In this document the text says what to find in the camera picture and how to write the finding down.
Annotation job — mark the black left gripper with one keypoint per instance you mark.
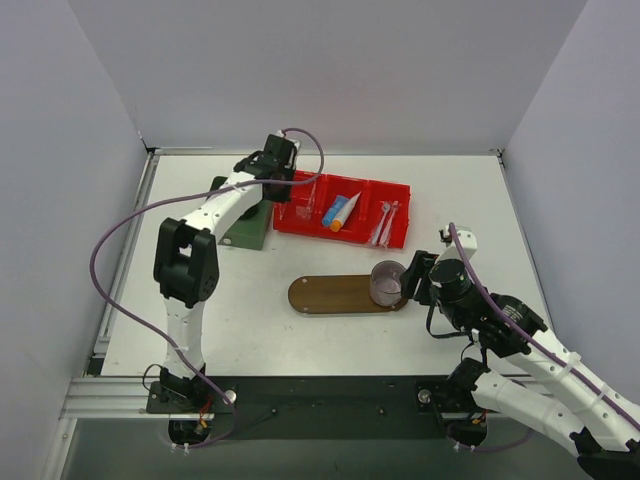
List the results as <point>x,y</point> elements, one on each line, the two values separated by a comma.
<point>279,185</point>

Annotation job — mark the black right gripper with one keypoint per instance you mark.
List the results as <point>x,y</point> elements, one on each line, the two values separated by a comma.
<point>420,279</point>

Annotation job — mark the clear acrylic toothbrush holder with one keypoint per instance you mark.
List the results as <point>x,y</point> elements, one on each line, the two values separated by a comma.
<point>301,205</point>

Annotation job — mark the lilac mug black handle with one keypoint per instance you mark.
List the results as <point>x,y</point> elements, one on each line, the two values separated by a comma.
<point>385,283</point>

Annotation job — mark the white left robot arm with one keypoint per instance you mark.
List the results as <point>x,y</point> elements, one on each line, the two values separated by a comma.
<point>186,265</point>

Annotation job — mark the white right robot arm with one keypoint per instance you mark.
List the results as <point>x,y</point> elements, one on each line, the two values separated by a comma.
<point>581,413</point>

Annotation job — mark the red compartment tray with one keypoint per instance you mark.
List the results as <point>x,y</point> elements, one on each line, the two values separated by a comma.
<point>354,210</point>

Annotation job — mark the white toothbrush right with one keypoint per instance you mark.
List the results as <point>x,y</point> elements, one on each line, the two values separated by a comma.
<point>386,233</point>

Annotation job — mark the blue white toothpaste tube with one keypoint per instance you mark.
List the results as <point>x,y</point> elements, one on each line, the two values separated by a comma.
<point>339,212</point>

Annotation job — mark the oval wooden tray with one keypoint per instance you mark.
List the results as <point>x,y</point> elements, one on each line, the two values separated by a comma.
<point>336,295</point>

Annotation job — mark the dark green mug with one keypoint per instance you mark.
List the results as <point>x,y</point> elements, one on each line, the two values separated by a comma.
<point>250,213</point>

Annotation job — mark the green plastic bin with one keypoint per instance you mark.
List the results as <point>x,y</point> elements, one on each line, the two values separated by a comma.
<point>245,230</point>

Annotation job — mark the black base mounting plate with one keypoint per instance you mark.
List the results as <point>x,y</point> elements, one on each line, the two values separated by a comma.
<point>323,408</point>

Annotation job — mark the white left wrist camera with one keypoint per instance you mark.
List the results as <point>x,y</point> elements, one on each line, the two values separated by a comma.
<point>295,152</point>

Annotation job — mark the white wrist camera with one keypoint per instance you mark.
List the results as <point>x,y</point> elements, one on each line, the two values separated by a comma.
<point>465,239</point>
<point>295,152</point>

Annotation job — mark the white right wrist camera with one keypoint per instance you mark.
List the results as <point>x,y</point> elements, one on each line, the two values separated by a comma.
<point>465,239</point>

